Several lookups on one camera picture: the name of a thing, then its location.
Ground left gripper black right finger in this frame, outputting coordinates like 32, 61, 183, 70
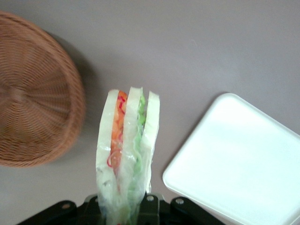
138, 193, 163, 225

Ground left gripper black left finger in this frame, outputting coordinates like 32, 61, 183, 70
83, 194, 105, 225

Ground triangle sandwich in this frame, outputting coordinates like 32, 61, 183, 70
94, 86, 161, 225

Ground beige rectangular tray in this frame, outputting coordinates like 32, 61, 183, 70
162, 92, 300, 225

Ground round brown wicker basket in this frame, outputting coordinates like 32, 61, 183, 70
0, 10, 86, 168

